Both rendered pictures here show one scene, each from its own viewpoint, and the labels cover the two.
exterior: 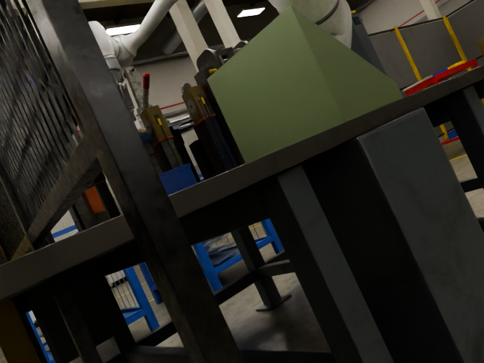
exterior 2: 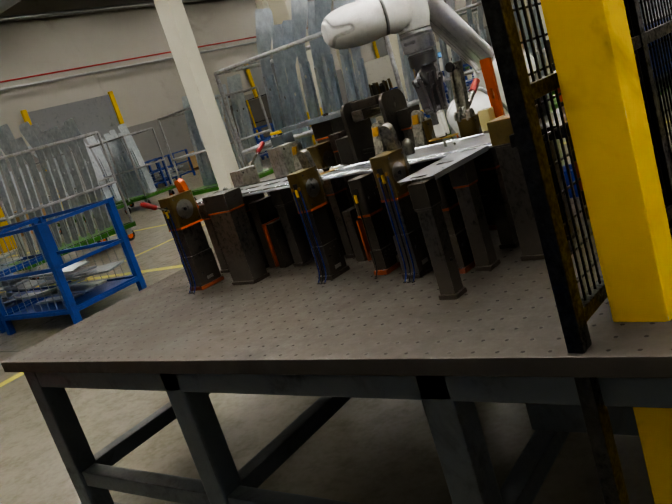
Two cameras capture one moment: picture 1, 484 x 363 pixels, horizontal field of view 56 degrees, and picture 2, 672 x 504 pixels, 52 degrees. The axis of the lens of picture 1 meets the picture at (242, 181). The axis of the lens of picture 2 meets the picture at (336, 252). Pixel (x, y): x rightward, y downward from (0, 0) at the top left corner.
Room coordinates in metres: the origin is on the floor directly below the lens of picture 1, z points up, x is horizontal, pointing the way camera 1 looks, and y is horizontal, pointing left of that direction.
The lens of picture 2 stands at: (2.56, 2.07, 1.23)
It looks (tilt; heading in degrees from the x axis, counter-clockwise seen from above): 13 degrees down; 257
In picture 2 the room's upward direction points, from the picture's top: 18 degrees counter-clockwise
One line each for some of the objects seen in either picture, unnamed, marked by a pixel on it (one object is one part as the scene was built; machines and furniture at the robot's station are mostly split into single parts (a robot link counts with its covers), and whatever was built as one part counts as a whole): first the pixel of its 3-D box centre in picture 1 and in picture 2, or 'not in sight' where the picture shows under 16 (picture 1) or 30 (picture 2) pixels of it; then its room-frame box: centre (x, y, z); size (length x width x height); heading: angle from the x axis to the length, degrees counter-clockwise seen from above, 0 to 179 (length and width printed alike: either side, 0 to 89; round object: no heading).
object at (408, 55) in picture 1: (421, 84); not in sight; (7.21, -3.20, 1.00); 3.44 x 0.14 x 2.00; 127
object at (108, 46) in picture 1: (97, 42); (402, 3); (1.74, 0.28, 1.41); 0.13 x 0.11 x 0.16; 170
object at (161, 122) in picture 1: (171, 155); (485, 171); (1.58, 0.18, 0.87); 0.10 x 0.07 x 0.35; 33
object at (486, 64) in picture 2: not in sight; (506, 143); (1.54, 0.28, 0.95); 0.03 x 0.01 x 0.50; 123
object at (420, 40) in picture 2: (108, 68); (417, 41); (1.73, 0.28, 1.30); 0.09 x 0.09 x 0.06
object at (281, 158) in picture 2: not in sight; (301, 196); (2.01, -0.49, 0.90); 0.13 x 0.08 x 0.41; 33
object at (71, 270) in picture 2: not in sight; (58, 267); (3.51, -4.71, 0.47); 1.20 x 0.80 x 0.95; 129
